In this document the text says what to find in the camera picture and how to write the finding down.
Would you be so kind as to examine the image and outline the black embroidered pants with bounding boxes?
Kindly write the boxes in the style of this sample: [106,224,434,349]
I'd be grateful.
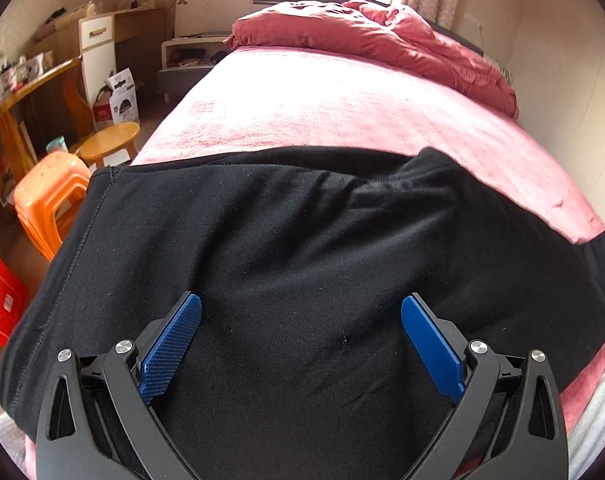
[0,148,605,479]

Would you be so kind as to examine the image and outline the red cardboard box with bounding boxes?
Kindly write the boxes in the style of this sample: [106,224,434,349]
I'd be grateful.
[0,242,32,348]

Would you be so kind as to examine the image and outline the orange plastic stool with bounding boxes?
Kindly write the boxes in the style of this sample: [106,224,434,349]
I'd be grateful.
[14,152,91,261]

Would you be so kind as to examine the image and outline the teal lidded cup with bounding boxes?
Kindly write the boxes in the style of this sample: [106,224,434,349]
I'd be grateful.
[45,136,68,154]

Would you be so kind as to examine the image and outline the round wooden stool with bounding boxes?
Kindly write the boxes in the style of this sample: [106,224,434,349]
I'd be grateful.
[76,122,141,169]

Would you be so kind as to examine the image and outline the wooden desk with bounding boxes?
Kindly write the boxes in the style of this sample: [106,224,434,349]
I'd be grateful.
[0,56,95,208]

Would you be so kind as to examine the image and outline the white appliance box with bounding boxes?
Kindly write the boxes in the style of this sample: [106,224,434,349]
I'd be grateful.
[93,68,140,130]

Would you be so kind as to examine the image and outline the pink bed sheet mattress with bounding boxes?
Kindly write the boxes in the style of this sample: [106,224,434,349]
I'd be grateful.
[105,48,605,441]

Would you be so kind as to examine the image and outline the white bedside nightstand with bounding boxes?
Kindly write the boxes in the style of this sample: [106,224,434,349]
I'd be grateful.
[157,34,229,103]

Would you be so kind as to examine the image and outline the white drawer cabinet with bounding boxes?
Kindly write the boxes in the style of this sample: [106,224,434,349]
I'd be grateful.
[29,6,169,111]

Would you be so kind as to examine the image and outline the red crumpled duvet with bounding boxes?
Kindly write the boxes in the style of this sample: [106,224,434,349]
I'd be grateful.
[224,0,519,119]

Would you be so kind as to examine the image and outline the white floral headboard panel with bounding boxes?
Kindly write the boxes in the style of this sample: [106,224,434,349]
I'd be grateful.
[174,0,254,37]

